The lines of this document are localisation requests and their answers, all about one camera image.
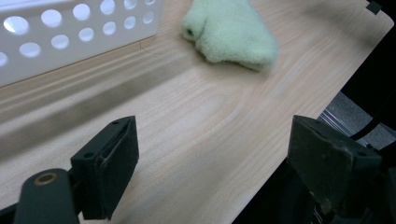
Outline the small black clip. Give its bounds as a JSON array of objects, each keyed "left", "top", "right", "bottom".
[{"left": 365, "top": 0, "right": 383, "bottom": 16}]

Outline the black cable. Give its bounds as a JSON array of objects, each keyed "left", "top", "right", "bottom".
[{"left": 349, "top": 102, "right": 396, "bottom": 142}]

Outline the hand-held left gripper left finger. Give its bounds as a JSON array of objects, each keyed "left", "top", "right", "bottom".
[{"left": 70, "top": 115, "right": 140, "bottom": 221}]

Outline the white perforated plastic basket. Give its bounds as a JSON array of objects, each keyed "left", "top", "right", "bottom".
[{"left": 0, "top": 0, "right": 165, "bottom": 88}]

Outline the metal rail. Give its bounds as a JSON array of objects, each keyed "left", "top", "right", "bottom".
[{"left": 318, "top": 108, "right": 377, "bottom": 150}]

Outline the light green fluffy cloth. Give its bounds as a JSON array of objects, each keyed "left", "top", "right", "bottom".
[{"left": 181, "top": 0, "right": 279, "bottom": 72}]

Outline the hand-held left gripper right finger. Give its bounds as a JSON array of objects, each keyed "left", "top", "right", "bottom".
[{"left": 286, "top": 114, "right": 383, "bottom": 216}]

